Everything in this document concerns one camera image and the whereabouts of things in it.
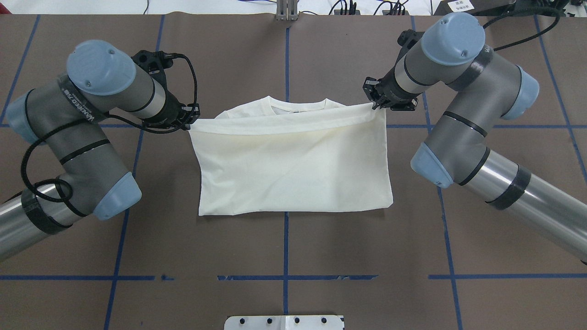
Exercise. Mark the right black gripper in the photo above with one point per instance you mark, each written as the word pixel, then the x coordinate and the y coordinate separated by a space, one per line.
pixel 390 90

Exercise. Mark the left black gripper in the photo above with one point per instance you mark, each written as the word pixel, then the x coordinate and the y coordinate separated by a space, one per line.
pixel 171 107

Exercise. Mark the cream long-sleeve cat shirt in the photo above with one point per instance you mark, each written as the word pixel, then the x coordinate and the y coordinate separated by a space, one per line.
pixel 269 155

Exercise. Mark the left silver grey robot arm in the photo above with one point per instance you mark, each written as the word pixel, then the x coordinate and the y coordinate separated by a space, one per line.
pixel 71 169

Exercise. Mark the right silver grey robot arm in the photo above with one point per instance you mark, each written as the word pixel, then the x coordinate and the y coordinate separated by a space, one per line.
pixel 488 87

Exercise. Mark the black box with white label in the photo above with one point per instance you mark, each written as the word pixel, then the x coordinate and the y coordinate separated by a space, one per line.
pixel 483 8

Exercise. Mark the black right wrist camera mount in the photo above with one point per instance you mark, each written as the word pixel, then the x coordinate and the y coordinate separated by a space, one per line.
pixel 407 40

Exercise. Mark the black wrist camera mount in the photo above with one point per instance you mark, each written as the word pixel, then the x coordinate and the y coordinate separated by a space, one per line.
pixel 154 63
pixel 407 40

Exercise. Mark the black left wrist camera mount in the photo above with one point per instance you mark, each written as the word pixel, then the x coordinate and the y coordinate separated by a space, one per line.
pixel 154 63

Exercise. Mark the aluminium frame post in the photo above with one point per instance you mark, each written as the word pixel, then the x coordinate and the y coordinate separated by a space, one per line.
pixel 287 10

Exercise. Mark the white camera post with base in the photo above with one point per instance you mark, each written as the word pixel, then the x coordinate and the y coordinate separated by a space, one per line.
pixel 285 322

